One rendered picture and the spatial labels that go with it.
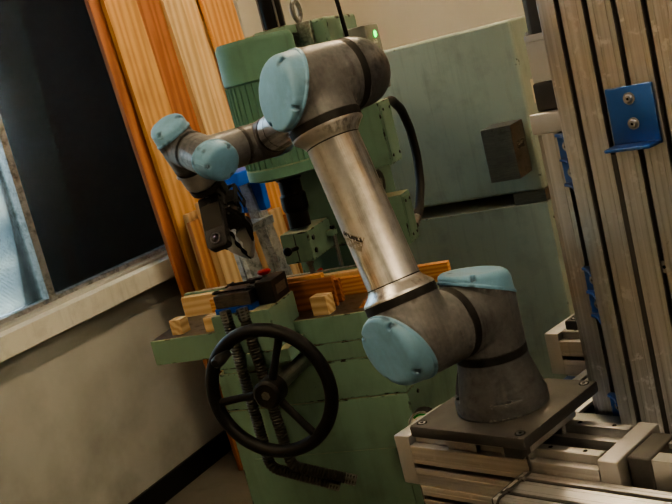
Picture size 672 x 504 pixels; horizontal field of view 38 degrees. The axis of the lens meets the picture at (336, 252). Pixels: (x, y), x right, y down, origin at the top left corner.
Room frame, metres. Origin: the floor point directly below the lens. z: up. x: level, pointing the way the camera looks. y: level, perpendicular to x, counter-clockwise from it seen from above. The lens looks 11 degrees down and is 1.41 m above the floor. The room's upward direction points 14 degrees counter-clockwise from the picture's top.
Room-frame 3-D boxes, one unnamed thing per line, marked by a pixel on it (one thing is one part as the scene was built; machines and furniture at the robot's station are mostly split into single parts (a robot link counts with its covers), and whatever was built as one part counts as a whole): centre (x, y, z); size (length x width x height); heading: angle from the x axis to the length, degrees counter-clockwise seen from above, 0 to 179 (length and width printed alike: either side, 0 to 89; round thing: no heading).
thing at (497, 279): (1.52, -0.20, 0.98); 0.13 x 0.12 x 0.14; 124
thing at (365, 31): (2.47, -0.19, 1.40); 0.10 x 0.06 x 0.16; 157
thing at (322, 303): (2.08, 0.05, 0.92); 0.04 x 0.03 x 0.04; 57
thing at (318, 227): (2.25, 0.05, 1.03); 0.14 x 0.07 x 0.09; 157
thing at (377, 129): (2.37, -0.16, 1.23); 0.09 x 0.08 x 0.15; 157
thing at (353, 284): (2.22, 0.04, 0.92); 0.60 x 0.02 x 0.04; 67
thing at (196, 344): (2.16, 0.17, 0.87); 0.61 x 0.30 x 0.06; 67
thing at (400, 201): (2.34, -0.15, 1.02); 0.09 x 0.07 x 0.12; 67
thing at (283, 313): (2.08, 0.20, 0.91); 0.15 x 0.14 x 0.09; 67
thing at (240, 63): (2.23, 0.06, 1.35); 0.18 x 0.18 x 0.31
